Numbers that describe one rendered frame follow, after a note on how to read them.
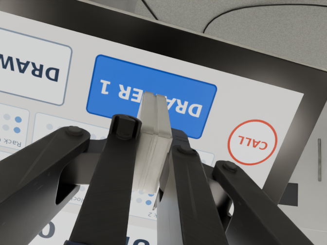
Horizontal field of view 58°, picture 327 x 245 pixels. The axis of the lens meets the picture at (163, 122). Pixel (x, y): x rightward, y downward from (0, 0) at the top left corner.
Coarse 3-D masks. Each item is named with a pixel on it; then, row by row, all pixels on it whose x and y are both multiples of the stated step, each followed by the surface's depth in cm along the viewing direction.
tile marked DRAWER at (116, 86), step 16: (96, 64) 22; (112, 64) 22; (128, 64) 22; (96, 80) 22; (112, 80) 22; (128, 80) 22; (144, 80) 22; (160, 80) 22; (176, 80) 22; (192, 80) 22; (96, 96) 22; (112, 96) 22; (128, 96) 22; (176, 96) 23; (192, 96) 23; (208, 96) 23; (96, 112) 23; (112, 112) 23; (128, 112) 23; (176, 112) 23; (192, 112) 23; (208, 112) 23; (176, 128) 23; (192, 128) 23
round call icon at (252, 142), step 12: (240, 120) 23; (252, 120) 23; (264, 120) 23; (240, 132) 24; (252, 132) 24; (264, 132) 24; (276, 132) 24; (228, 144) 24; (240, 144) 24; (252, 144) 24; (264, 144) 24; (276, 144) 24; (228, 156) 24; (240, 156) 24; (252, 156) 24; (264, 156) 25; (252, 168) 25; (264, 168) 25
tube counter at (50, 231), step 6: (60, 216) 26; (54, 222) 26; (48, 228) 26; (54, 228) 26; (42, 234) 26; (48, 234) 26; (54, 234) 26; (36, 240) 27; (42, 240) 27; (48, 240) 27; (54, 240) 27
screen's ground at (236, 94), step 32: (32, 32) 21; (64, 32) 21; (160, 64) 22; (192, 64) 22; (0, 96) 22; (224, 96) 23; (256, 96) 23; (288, 96) 23; (224, 128) 24; (288, 128) 24; (64, 224) 26; (128, 224) 26
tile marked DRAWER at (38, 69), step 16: (0, 32) 21; (16, 32) 21; (0, 48) 21; (16, 48) 21; (32, 48) 21; (48, 48) 21; (64, 48) 21; (0, 64) 21; (16, 64) 21; (32, 64) 21; (48, 64) 21; (64, 64) 21; (0, 80) 22; (16, 80) 22; (32, 80) 22; (48, 80) 22; (64, 80) 22; (16, 96) 22; (32, 96) 22; (48, 96) 22; (64, 96) 22
